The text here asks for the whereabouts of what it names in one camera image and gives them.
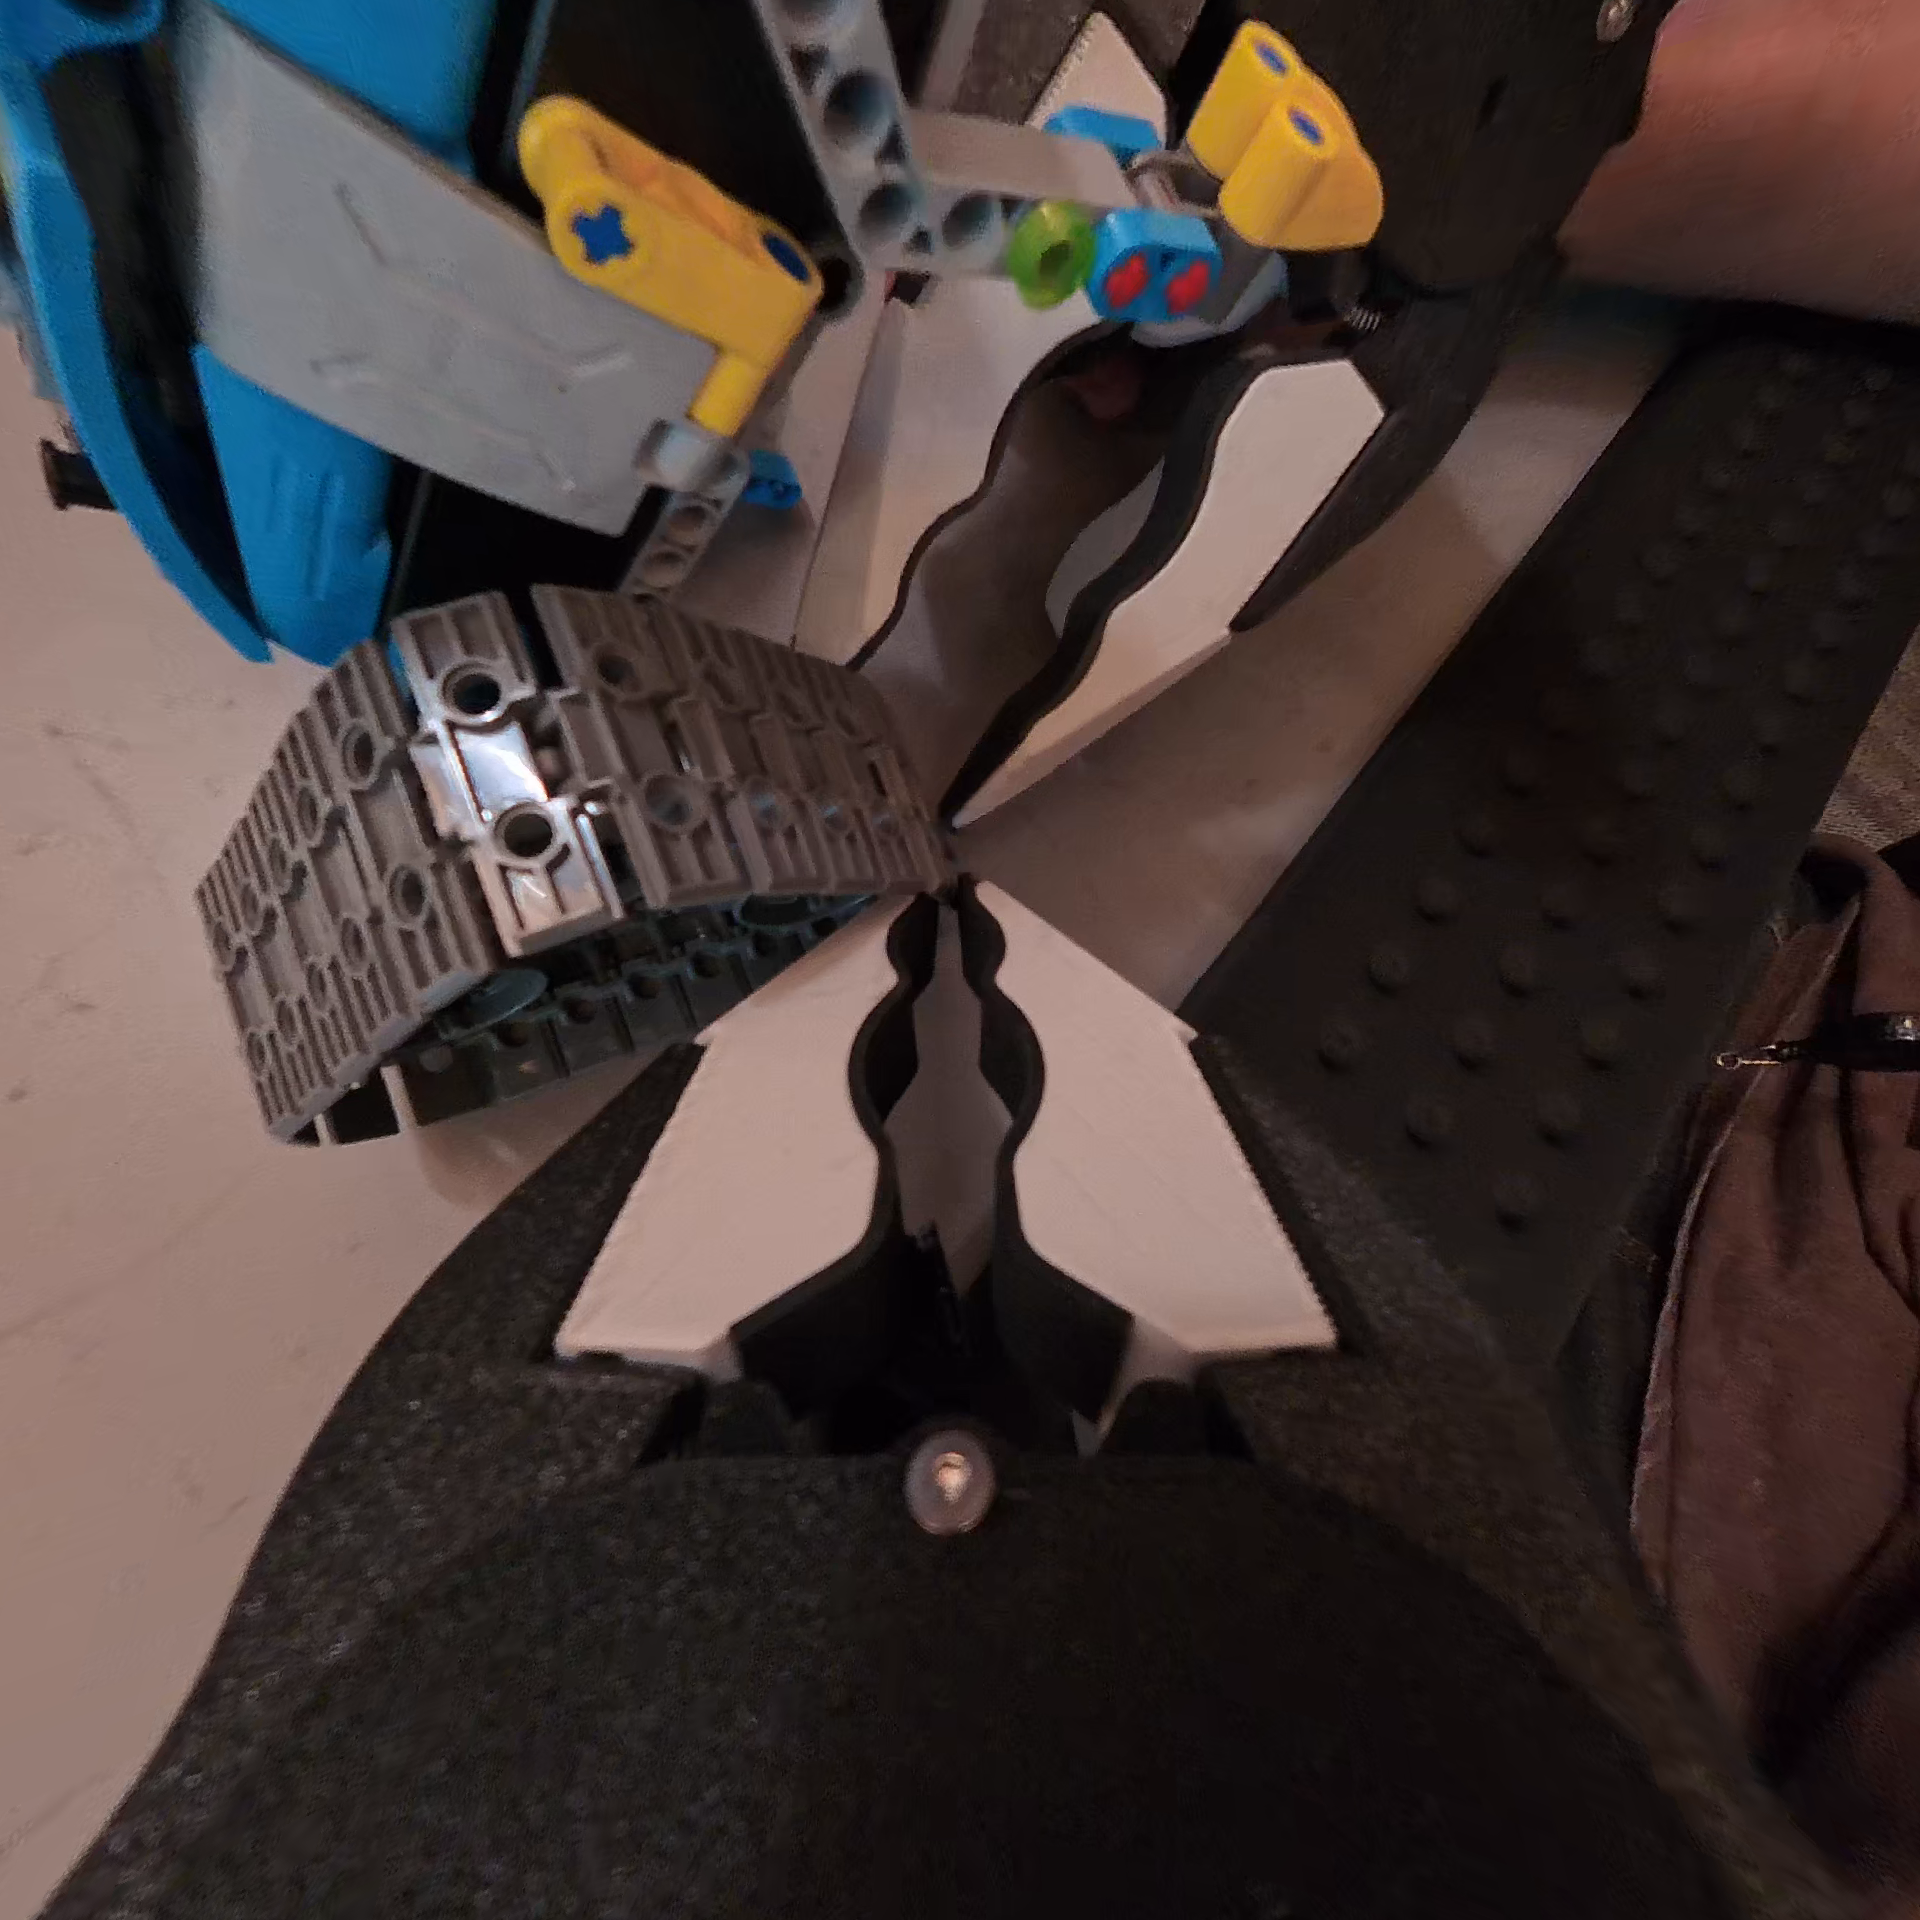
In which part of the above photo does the black perforated pad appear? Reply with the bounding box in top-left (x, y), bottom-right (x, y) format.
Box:
top-left (1182, 323), bottom-right (1920, 1359)

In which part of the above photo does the blue toy vehicle with wheels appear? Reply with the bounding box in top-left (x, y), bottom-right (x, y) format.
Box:
top-left (0, 0), bottom-right (1389, 669)

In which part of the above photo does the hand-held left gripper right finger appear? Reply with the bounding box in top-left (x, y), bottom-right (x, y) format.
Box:
top-left (953, 878), bottom-right (1337, 1422)

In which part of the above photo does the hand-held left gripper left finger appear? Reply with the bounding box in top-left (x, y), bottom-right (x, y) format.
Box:
top-left (556, 882), bottom-right (939, 1383)

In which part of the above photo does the grey desk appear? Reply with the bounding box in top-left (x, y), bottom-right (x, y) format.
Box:
top-left (0, 286), bottom-right (1682, 1893)

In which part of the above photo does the grey toy track chain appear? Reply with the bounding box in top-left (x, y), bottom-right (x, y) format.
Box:
top-left (194, 584), bottom-right (963, 1149)

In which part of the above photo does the person's right forearm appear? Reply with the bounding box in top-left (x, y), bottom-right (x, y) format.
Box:
top-left (1558, 0), bottom-right (1920, 324)

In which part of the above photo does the black strap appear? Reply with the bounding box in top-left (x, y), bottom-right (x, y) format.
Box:
top-left (1716, 1008), bottom-right (1920, 1070)

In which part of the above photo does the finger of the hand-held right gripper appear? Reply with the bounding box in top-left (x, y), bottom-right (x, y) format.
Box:
top-left (942, 357), bottom-right (1389, 832)
top-left (790, 12), bottom-right (1175, 671)

